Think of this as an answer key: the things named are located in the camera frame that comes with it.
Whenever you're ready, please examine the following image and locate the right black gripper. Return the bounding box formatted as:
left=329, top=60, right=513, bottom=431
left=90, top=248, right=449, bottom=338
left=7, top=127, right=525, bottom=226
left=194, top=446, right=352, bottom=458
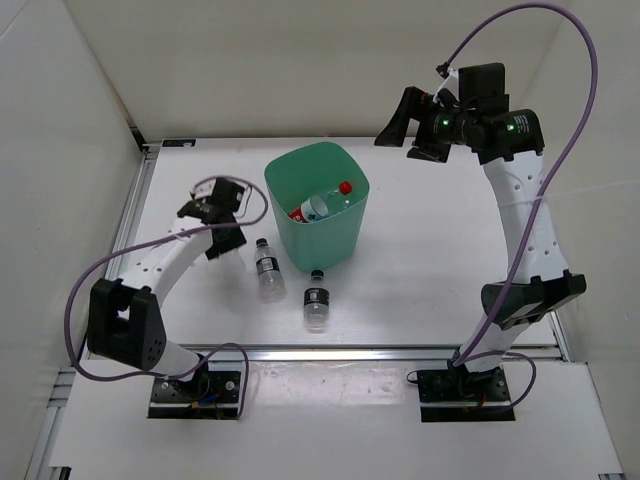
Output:
left=375, top=87, right=476, bottom=164

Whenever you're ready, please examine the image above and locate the clear bottle black label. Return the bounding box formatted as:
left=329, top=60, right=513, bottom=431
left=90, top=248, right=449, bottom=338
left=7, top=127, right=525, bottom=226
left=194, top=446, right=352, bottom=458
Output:
left=254, top=238, right=286, bottom=301

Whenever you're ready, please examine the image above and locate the red label bottle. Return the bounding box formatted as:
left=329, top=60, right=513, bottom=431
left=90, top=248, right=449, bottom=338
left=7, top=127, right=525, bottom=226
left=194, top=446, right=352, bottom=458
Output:
left=288, top=181, right=353, bottom=223

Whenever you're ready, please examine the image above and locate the clear bottle white cap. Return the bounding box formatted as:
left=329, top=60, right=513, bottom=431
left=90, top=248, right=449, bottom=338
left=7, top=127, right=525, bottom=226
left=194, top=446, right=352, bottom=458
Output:
left=219, top=249, right=246, bottom=295

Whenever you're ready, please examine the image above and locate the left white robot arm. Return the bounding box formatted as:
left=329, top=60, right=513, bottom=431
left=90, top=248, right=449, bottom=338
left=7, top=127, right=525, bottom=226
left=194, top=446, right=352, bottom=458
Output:
left=87, top=200, right=246, bottom=401

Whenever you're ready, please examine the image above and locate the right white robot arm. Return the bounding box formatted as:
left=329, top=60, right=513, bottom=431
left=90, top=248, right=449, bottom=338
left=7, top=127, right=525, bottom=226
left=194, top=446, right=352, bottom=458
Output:
left=374, top=86, right=586, bottom=400

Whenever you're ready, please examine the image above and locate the green plastic bin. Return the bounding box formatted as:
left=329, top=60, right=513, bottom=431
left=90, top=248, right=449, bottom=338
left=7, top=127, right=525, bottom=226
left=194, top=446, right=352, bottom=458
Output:
left=264, top=142, right=370, bottom=272

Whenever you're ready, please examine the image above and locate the short bottle black label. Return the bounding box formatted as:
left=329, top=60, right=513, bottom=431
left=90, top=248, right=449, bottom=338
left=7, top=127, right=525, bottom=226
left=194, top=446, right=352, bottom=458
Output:
left=303, top=270, right=330, bottom=333

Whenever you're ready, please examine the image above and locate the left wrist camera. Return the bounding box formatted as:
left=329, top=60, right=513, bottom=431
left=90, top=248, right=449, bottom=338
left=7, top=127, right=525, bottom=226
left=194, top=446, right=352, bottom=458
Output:
left=208, top=178, right=246, bottom=212

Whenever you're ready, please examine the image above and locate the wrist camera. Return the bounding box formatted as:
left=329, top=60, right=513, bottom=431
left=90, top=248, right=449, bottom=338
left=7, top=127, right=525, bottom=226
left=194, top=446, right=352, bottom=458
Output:
left=208, top=178, right=246, bottom=212
left=458, top=62, right=509, bottom=110

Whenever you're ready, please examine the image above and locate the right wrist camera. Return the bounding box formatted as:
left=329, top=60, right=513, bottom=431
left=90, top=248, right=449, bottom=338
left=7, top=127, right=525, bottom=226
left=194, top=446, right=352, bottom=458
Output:
left=458, top=62, right=509, bottom=110

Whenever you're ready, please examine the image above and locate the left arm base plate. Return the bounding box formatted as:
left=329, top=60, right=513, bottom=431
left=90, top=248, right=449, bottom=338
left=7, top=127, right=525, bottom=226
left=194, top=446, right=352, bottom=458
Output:
left=147, top=362, right=243, bottom=420

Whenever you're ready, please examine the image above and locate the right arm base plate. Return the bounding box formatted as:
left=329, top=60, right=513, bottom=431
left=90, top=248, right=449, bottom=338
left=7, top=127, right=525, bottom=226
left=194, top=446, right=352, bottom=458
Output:
left=406, top=365, right=515, bottom=423

